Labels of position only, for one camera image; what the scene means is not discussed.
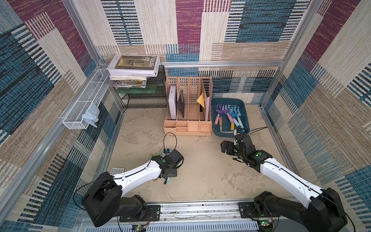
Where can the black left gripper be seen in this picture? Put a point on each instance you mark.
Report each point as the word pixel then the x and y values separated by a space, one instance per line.
pixel 174 172

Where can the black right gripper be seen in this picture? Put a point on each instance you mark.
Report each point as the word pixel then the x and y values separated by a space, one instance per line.
pixel 235 149

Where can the light blue fork rake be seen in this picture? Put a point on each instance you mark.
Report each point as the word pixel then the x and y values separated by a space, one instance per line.
pixel 238 114

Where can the blue rake yellow handle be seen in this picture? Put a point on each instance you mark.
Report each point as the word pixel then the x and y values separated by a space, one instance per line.
pixel 231 119

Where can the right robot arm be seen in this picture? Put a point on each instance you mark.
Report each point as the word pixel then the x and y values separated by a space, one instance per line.
pixel 317 209

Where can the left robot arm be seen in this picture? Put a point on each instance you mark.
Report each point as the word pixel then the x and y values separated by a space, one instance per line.
pixel 106 198

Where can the dark teal storage box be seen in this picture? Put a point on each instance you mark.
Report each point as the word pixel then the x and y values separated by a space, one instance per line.
pixel 228 115

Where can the white remote keypad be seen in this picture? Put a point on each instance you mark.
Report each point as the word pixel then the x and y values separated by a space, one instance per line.
pixel 115 170

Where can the dark thin book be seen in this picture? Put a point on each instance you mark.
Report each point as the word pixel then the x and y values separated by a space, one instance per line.
pixel 181 103

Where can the white book in organizer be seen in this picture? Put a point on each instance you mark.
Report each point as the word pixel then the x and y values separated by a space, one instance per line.
pixel 172 102

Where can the pink plastic desk organizer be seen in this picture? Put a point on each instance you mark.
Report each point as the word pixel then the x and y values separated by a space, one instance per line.
pixel 193 124

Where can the white crumpled cloth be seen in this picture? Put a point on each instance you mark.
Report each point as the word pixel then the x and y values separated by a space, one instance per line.
pixel 91 115

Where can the stack of books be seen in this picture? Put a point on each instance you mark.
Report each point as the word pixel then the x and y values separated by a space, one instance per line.
pixel 132 71

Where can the green trowel wooden handle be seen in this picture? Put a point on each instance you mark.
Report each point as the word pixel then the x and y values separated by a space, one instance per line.
pixel 220 123

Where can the purple shovel pink handle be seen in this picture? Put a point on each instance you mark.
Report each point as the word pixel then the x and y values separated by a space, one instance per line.
pixel 219 111

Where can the black mesh wire shelf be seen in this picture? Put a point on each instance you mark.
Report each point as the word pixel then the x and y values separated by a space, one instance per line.
pixel 152 96

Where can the white wire wall basket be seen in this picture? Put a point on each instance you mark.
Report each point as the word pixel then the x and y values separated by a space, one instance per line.
pixel 94 91

